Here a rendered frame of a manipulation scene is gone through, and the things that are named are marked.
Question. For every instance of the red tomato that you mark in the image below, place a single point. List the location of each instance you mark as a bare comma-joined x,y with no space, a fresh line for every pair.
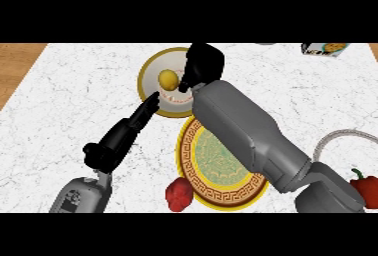
180,198

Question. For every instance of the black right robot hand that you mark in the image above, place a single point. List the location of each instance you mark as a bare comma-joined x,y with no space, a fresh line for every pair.
205,63

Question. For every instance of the patterned yellow green bowl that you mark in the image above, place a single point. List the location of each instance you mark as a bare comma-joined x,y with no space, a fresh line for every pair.
216,166

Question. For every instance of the red bell pepper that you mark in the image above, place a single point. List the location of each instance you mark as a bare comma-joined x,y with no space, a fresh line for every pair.
369,188

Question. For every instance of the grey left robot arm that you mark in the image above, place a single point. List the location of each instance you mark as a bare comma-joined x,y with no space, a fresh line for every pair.
84,195

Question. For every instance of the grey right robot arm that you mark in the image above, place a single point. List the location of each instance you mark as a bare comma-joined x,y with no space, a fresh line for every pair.
261,140

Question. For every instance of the printed food box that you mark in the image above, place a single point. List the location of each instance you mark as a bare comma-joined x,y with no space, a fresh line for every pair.
326,48

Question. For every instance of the white plate with gold rim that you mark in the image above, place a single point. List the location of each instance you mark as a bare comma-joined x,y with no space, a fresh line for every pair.
153,83

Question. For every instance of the yellow lemon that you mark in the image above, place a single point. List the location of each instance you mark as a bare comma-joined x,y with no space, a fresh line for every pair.
169,79

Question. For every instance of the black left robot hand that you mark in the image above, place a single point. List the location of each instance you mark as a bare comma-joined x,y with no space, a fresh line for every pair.
116,140

